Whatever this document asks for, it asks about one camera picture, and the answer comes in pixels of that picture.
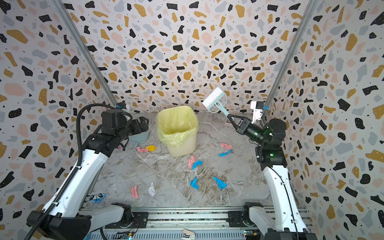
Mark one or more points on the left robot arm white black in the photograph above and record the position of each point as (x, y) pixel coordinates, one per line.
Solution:
(62, 217)

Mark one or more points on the cream trash bin yellow bag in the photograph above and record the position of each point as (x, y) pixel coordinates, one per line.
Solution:
(177, 128)

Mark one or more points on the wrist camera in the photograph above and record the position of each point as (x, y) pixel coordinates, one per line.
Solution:
(123, 106)
(258, 109)

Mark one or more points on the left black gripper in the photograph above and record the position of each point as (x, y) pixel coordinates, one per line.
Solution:
(145, 124)

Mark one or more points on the blue paper scrap lower left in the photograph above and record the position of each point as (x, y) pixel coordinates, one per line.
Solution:
(194, 184)

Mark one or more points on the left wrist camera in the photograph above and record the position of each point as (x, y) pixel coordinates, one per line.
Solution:
(123, 106)

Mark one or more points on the blue toy car sticker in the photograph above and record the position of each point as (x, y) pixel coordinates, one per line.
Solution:
(97, 198)

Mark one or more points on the blue paper scrap far right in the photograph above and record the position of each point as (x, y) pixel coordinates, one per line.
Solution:
(225, 154)

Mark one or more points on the teal hand brush white bristles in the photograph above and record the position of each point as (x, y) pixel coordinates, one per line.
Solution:
(216, 102)

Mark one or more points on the white paper scrap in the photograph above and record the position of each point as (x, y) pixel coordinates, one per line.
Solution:
(152, 190)

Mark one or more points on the pink paper scrap centre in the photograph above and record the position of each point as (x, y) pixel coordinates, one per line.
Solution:
(191, 162)

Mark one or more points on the pink paper scrap far left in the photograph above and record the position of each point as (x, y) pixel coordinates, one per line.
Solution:
(142, 150)

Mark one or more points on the blue paper scrap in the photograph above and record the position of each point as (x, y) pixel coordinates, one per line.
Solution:
(194, 184)
(221, 184)
(225, 154)
(197, 163)

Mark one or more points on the pink paper scrap far right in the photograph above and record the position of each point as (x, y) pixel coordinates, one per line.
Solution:
(226, 146)

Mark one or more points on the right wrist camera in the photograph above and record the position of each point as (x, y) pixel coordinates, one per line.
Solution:
(258, 109)

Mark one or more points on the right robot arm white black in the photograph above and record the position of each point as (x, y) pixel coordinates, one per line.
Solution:
(288, 223)

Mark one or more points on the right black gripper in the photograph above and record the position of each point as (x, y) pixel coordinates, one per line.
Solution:
(240, 125)

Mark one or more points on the small card box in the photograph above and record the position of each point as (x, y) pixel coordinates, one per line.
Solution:
(228, 122)

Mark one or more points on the yellow paper scrap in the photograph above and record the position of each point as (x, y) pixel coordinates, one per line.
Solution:
(151, 148)

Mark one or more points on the blue paper scrap centre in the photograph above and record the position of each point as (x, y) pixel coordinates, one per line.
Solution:
(197, 163)

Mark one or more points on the blue paper scrap lower right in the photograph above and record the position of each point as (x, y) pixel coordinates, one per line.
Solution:
(221, 184)

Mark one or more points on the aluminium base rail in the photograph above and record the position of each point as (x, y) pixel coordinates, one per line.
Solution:
(208, 223)

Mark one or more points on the teal plastic dustpan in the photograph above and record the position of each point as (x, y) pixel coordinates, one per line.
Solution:
(139, 138)

